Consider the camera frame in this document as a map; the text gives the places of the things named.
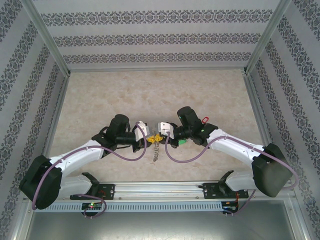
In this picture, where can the large metal keyring disc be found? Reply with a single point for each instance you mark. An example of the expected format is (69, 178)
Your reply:
(155, 155)

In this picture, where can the red tag key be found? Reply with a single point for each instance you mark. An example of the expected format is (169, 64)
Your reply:
(205, 120)

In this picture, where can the green tag key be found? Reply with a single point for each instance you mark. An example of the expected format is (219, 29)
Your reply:
(183, 141)

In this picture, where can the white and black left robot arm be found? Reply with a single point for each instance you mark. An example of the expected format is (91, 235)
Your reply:
(75, 157)

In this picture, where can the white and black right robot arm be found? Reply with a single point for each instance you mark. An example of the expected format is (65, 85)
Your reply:
(235, 147)

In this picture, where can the small circuit board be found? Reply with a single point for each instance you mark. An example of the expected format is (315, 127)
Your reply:
(92, 206)
(228, 209)

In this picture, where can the grey metal sheet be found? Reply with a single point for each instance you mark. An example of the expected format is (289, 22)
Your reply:
(160, 227)

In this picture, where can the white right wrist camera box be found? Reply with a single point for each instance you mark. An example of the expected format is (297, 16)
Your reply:
(166, 127)

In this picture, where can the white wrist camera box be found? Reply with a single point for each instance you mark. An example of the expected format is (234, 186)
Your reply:
(141, 128)
(166, 127)

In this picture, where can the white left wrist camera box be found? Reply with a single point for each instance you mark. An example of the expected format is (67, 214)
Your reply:
(141, 128)

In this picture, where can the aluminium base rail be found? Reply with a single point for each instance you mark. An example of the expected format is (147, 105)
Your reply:
(160, 190)

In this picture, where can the aluminium side rail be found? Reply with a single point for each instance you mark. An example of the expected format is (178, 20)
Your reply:
(60, 100)
(255, 100)

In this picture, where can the aluminium frame post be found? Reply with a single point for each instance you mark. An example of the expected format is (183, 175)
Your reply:
(50, 42)
(264, 42)

